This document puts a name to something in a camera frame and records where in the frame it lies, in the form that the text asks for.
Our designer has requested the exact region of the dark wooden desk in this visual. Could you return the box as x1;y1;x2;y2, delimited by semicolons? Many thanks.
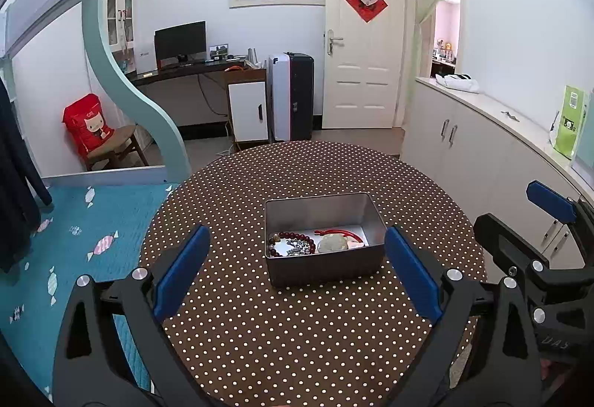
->
130;59;267;143

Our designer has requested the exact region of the round table polka dot tablecloth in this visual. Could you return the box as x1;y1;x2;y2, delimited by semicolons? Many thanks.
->
139;141;488;407

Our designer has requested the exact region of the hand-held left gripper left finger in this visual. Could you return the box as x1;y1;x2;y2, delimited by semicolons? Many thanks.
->
52;224;212;407

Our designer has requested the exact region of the white box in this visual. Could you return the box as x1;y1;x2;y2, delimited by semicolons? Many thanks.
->
132;51;159;76

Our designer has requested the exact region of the black suitcase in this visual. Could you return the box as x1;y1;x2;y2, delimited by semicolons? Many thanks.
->
284;53;315;141

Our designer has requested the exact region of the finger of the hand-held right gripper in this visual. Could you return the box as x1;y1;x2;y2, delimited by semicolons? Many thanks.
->
473;213;548;278
526;180;594;245

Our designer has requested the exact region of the white sideboard cabinet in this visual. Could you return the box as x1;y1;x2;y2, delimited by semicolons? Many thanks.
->
400;76;594;268

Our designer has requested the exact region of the teal candy print bedsheet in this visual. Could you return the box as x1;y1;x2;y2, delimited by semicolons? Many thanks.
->
0;182;186;403

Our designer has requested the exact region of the white panel door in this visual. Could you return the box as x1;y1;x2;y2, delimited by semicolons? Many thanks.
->
322;0;404;129

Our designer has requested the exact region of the wooden chair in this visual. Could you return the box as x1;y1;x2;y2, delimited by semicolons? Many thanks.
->
86;124;149;172

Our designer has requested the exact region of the black computer monitor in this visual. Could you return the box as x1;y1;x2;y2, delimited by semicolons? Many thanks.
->
154;21;207;62

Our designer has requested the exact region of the white glass-door cabinet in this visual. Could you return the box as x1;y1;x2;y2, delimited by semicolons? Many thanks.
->
103;0;136;59

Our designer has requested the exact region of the dark hanging jacket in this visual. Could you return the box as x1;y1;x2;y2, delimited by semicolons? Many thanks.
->
0;77;53;273

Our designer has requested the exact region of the green package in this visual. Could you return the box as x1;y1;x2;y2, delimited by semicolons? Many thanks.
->
550;85;591;158

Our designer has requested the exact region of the white desk cabinet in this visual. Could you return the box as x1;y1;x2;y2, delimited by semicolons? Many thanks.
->
227;79;270;143

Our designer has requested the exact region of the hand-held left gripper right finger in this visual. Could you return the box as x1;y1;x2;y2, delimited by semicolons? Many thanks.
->
384;225;544;407

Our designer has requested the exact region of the rectangular metal tin box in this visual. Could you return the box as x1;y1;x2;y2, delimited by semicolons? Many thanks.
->
264;192;387;288

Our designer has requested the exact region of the pale bead bracelet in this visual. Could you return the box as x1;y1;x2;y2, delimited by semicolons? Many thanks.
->
317;234;348;254

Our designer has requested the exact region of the red cartoon print bag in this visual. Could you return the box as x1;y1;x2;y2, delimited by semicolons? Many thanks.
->
63;94;117;157

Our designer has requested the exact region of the red diamond door decoration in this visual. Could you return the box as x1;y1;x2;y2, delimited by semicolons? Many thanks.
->
344;0;389;23

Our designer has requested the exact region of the teal bunk bed frame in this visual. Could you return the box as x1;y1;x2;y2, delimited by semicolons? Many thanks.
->
0;0;192;182

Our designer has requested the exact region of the white suitcase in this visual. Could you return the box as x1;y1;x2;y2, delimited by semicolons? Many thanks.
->
266;54;294;142

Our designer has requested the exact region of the dark grey bead bracelet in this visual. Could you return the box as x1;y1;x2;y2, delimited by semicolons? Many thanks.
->
282;237;319;257

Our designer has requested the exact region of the red bead bracelet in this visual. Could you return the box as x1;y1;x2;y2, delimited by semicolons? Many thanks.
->
268;231;302;258

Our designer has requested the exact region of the red cord gold knot charm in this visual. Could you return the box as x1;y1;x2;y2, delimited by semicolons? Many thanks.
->
313;226;365;238

